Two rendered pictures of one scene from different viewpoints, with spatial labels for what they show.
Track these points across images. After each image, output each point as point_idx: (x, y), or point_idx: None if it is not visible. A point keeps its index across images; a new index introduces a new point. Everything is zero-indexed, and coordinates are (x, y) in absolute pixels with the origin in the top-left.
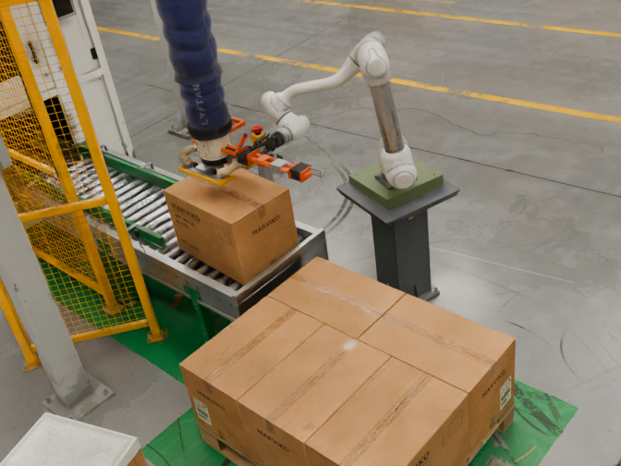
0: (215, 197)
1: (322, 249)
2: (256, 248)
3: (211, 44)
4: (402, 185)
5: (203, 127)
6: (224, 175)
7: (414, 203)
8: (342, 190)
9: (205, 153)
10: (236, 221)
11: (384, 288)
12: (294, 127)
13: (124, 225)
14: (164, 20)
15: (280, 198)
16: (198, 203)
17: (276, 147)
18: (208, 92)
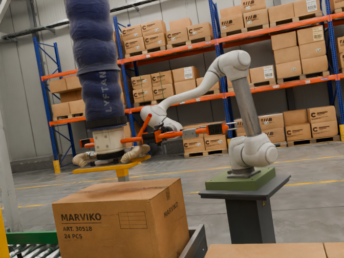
0: (114, 193)
1: (205, 243)
2: (167, 233)
3: (113, 42)
4: (272, 158)
5: (107, 114)
6: (131, 156)
7: (271, 185)
8: (205, 193)
9: (106, 144)
10: (153, 196)
11: (300, 245)
12: (176, 124)
13: (7, 244)
14: (76, 13)
15: (176, 184)
16: (99, 199)
17: (168, 138)
18: (112, 82)
